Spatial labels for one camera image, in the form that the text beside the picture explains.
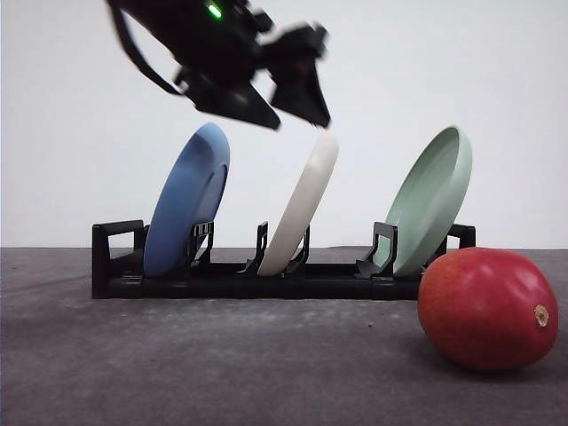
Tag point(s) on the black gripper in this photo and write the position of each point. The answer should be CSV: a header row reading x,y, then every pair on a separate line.
x,y
218,47

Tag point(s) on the white plate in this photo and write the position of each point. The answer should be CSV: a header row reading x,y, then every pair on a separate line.
x,y
285,235

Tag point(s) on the blue plate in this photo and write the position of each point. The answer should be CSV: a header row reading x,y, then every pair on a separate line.
x,y
189,192

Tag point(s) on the green plate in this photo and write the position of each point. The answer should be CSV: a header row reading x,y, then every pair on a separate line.
x,y
426,203

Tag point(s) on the black plate rack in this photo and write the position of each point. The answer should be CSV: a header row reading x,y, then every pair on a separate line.
x,y
118,268

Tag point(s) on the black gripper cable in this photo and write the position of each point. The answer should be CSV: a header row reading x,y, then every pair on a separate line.
x,y
137,56

